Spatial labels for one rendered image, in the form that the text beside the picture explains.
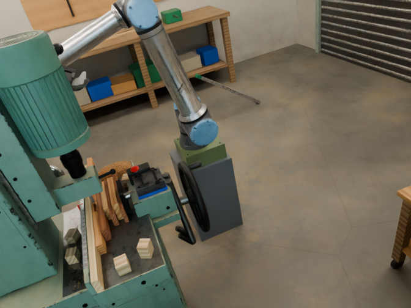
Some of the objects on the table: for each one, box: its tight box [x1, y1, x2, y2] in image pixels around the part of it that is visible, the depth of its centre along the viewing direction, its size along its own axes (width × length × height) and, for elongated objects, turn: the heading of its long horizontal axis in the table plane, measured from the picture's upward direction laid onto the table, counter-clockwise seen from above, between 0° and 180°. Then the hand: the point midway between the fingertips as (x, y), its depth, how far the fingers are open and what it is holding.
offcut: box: [136, 238, 154, 259], centre depth 95 cm, size 3×4×5 cm
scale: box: [80, 199, 88, 270], centre depth 109 cm, size 50×1×1 cm, turn 35°
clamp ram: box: [116, 180, 136, 215], centre depth 112 cm, size 9×8×9 cm
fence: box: [83, 198, 97, 296], centre depth 110 cm, size 60×2×6 cm, turn 35°
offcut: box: [113, 254, 131, 277], centre depth 92 cm, size 4×4×4 cm
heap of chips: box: [98, 161, 132, 182], centre depth 133 cm, size 9×14×4 cm, turn 125°
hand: (66, 74), depth 110 cm, fingers open, 14 cm apart
